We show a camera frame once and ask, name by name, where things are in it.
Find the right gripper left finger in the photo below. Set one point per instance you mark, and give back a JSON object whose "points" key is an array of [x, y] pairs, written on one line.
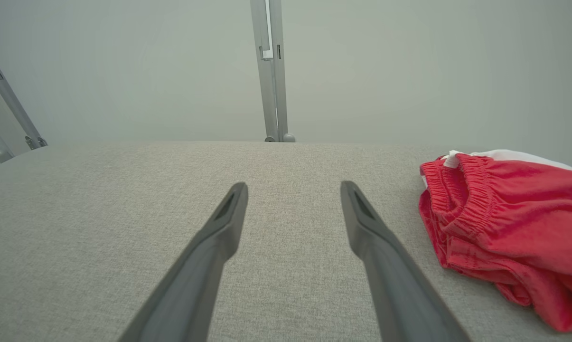
{"points": [[195, 275]]}

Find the metal frame upright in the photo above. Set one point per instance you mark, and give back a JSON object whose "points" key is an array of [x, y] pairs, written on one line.
{"points": [[271, 95]]}

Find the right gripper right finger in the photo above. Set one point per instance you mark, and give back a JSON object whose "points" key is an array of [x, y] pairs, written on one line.
{"points": [[395, 280]]}

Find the red shorts with white stripe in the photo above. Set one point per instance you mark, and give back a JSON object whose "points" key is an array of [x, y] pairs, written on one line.
{"points": [[518, 223]]}

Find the slanted metal strut with plates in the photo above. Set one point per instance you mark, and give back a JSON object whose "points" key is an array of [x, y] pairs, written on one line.
{"points": [[10, 102]]}

